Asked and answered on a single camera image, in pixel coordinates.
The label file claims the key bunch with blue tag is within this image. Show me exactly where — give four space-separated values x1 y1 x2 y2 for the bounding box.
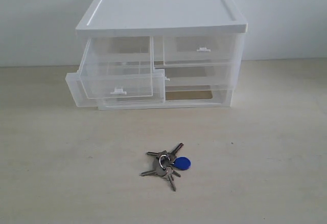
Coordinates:
140 143 192 192

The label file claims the clear bottom wide drawer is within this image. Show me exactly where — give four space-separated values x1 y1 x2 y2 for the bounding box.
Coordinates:
98 89 234 110

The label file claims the white plastic drawer cabinet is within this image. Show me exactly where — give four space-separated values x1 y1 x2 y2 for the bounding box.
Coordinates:
75 0 249 111

